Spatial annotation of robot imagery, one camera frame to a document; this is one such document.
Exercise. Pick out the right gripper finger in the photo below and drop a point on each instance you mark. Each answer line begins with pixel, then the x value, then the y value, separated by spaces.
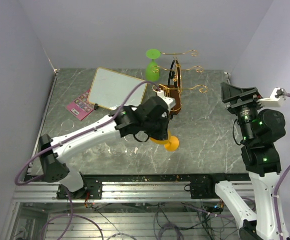
pixel 230 93
pixel 250 91

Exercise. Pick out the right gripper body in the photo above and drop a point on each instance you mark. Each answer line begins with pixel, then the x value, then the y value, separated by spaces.
pixel 247 108

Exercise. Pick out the orange wine glass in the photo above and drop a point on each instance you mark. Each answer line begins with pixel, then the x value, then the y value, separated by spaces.
pixel 170 144

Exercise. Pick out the green wine glass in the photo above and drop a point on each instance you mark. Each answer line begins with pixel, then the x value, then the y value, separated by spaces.
pixel 152 69

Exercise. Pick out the clear wine glass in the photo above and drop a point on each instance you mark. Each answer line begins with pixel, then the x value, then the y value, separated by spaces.
pixel 115 150
pixel 131 146
pixel 67 125
pixel 99 148

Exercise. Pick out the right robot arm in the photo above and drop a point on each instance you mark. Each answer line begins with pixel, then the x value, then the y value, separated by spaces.
pixel 261 126

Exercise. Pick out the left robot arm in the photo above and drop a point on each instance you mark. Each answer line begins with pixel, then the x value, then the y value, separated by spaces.
pixel 151 117

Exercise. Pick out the gold framed whiteboard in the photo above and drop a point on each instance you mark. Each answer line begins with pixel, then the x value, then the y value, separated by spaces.
pixel 110 88

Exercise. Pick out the pink card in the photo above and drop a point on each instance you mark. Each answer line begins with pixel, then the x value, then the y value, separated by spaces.
pixel 81 107

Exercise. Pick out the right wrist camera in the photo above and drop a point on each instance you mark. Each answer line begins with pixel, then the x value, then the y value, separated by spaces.
pixel 275 100

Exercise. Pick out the gold wire glass rack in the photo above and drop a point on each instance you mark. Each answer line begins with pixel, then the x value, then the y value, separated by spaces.
pixel 174 87

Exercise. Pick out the aluminium rail frame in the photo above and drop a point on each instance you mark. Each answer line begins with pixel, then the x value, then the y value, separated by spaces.
pixel 160 188

